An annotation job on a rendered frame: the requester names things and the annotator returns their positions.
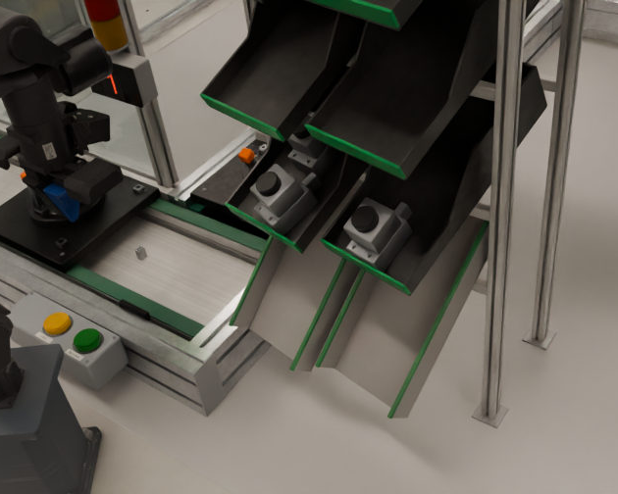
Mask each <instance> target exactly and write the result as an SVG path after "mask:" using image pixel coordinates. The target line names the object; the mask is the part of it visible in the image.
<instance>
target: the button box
mask: <svg viewBox="0 0 618 494"><path fill-rule="evenodd" d="M9 311H11V314H10V315H8V316H7V317H8V318H9V319H10V320H11V321H12V323H13V326H14V327H13V328H12V334H11V339H12V340H13V341H14V342H15V343H17V344H19V345H20V346H22V347H27V346H37V345H47V344H57V343H58V344H60V345H61V346H62V349H63V351H64V357H63V361H62V364H61V368H60V370H62V371H64V372H66V373H68V374H69V375H71V376H73V377H74V378H76V379H78V380H79V381H81V382H83V383H85V384H86V385H88V386H90V387H91V388H93V389H95V390H96V391H99V390H100V389H101V388H102V387H103V386H104V385H105V384H106V383H108V382H109V381H110V380H111V379H112V378H113V377H114V376H115V375H116V374H117V373H118V372H119V371H120V370H121V369H122V368H124V367H125V366H126V365H127V364H128V363H129V358H128V355H127V352H126V350H125V347H124V345H123V342H122V339H121V337H120V336H118V335H116V334H115V333H113V332H111V331H109V330H107V329H105V328H103V327H101V326H99V325H98V324H96V323H94V322H92V321H89V320H87V319H85V318H84V317H82V316H80V315H78V314H76V313H74V312H72V311H70V310H68V309H67V308H65V307H63V306H61V305H59V304H57V303H55V302H53V301H51V300H50V299H48V298H46V297H44V296H42V295H40V294H38V293H36V292H34V291H31V292H30V293H29V294H27V295H26V297H25V298H23V299H22V300H21V301H19V302H18V303H17V304H16V305H14V306H13V307H12V308H11V309H9ZM54 313H66V314H67V315H68V316H69V318H70V320H71V324H70V326H69V327H68V328H67V329H66V330H65V331H63V332H61V333H59V334H49V333H47V332H46V331H45V329H44V326H43V323H44V321H45V320H46V318H47V317H49V316H50V315H52V314H54ZM87 328H94V329H96V330H98V331H99V333H100V336H101V342H100V344H99V345H98V346H97V347H96V348H94V349H93V350H90V351H86V352H81V351H79V350H78V349H77V348H76V346H75V344H74V338H75V336H76V335H77V334H78V333H79V332H80V331H82V330H84V329H87Z"/></svg>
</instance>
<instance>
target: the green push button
mask: <svg viewBox="0 0 618 494"><path fill-rule="evenodd" d="M100 342H101V336H100V333H99V331H98V330H96V329H94V328H87V329H84V330H82V331H80V332H79V333H78V334H77V335H76V336H75V338H74V344H75V346H76V348H77V349H78V350H79V351H81V352H86V351H90V350H93V349H94V348H96V347H97V346H98V345H99V344H100Z"/></svg>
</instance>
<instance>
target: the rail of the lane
mask: <svg viewBox="0 0 618 494"><path fill-rule="evenodd" d="M31 291H34V292H36V293H38V294H40V295H42V296H44V297H46V298H48V299H50V300H51V301H53V302H55V303H57V304H59V305H61V306H63V307H65V308H67V309H68V310H70V311H72V312H74V313H76V314H78V315H80V316H82V317H84V318H85V319H87V320H89V321H92V322H94V323H96V324H98V325H99V326H101V327H103V328H105V329H107V330H109V331H111V332H113V333H115V334H116V335H118V336H120V337H121V339H122V342H123V345H124V347H125V350H126V352H127V355H128V358H129V363H128V364H127V365H126V366H125V367H124V368H122V371H125V372H126V373H128V374H130V375H132V376H134V377H135V378H137V379H139V380H141V381H143V382H144V383H146V384H148V385H150V386H152V387H153V388H155V389H157V390H159V391H160V392H162V393H164V394H166V395H168V396H169V397H171V398H173V399H175V400H177V401H178V402H180V403H182V404H184V405H186V406H187V407H189V408H190V409H192V410H193V411H195V412H197V413H199V414H201V415H202V416H204V417H208V416H209V415H210V414H211V413H212V412H213V411H214V410H215V409H216V408H217V406H218V405H219V404H220V403H221V402H222V401H223V400H224V399H225V398H226V395H225V391H224V388H223V384H222V381H221V378H220V374H219V371H218V367H217V364H216V360H215V357H214V354H213V353H211V352H209V351H207V350H205V349H203V348H201V347H199V346H197V345H195V344H193V343H191V342H189V341H187V340H185V339H183V338H181V337H179V336H177V335H175V334H173V333H171V332H169V331H168V330H166V329H164V328H162V327H160V326H158V325H156V324H154V323H152V322H150V321H151V318H150V315H149V312H147V311H145V310H143V309H141V308H139V307H137V306H135V305H134V304H132V303H130V302H128V301H126V300H124V299H122V300H121V301H120V302H119V305H120V306H118V305H116V304H114V303H112V302H110V301H108V300H106V299H104V298H102V297H100V296H98V295H96V294H94V293H92V292H90V291H88V290H86V289H84V288H82V287H80V286H78V285H76V284H74V283H72V282H70V281H68V280H66V279H64V278H62V277H60V276H58V275H56V274H55V273H53V272H50V271H48V270H46V269H44V268H42V267H40V266H38V265H36V264H34V263H32V262H30V261H28V260H26V259H24V258H22V257H20V256H18V255H16V254H14V253H12V252H10V251H8V250H6V249H4V248H2V247H0V302H1V303H2V304H4V305H6V306H8V307H10V308H12V307H13V306H14V305H16V304H17V303H18V302H19V301H21V300H22V299H23V298H25V297H26V296H27V294H29V293H30V292H31Z"/></svg>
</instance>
